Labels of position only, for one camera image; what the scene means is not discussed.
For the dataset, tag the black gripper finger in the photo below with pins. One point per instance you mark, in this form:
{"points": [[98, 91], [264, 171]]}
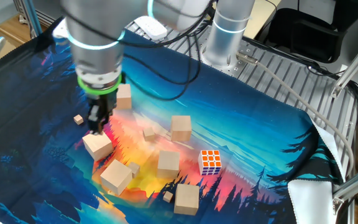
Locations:
{"points": [[96, 126]]}

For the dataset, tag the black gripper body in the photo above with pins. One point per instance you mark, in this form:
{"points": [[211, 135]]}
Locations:
{"points": [[102, 104]]}

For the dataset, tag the large wooden cube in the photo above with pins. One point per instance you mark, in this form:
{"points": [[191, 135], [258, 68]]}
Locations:
{"points": [[124, 98], [98, 147], [168, 164], [186, 199], [116, 176], [181, 128]]}

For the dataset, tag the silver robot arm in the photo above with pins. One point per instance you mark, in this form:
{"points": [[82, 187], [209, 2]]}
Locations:
{"points": [[95, 46]]}

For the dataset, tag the small wooden cube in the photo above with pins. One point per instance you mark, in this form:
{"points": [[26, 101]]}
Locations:
{"points": [[167, 196], [148, 133], [134, 169], [78, 119]]}

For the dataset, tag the white flat device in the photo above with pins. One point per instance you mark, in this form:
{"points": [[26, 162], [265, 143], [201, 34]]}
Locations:
{"points": [[150, 27]]}

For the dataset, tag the aluminium extrusion rack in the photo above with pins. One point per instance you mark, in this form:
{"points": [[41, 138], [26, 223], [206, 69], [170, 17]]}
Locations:
{"points": [[47, 14]]}

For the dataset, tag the Rubik's cube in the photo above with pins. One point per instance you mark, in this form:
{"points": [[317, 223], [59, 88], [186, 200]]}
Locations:
{"points": [[209, 162]]}

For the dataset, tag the forest sunset printed cloth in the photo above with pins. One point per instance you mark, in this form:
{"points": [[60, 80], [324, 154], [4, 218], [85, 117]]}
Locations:
{"points": [[244, 124]]}

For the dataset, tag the black office chair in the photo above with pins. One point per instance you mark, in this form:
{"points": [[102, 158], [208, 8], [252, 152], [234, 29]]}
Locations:
{"points": [[306, 34]]}

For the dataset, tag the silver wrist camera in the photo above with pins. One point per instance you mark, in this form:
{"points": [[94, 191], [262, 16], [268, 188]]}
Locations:
{"points": [[60, 31]]}

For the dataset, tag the aluminium frame bar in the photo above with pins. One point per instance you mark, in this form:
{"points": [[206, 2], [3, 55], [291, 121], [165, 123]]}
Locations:
{"points": [[356, 183], [354, 65]]}

